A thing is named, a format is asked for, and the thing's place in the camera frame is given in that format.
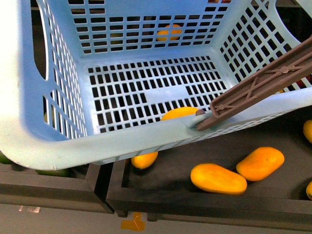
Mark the yellow mango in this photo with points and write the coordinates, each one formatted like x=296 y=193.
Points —
x=213 y=178
x=260 y=163
x=179 y=112

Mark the light blue plastic basket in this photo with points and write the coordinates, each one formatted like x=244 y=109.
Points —
x=115 y=67

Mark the brown basket handle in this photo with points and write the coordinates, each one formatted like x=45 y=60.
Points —
x=279 y=74

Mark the yellow mango on tray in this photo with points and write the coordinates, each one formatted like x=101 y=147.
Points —
x=213 y=178

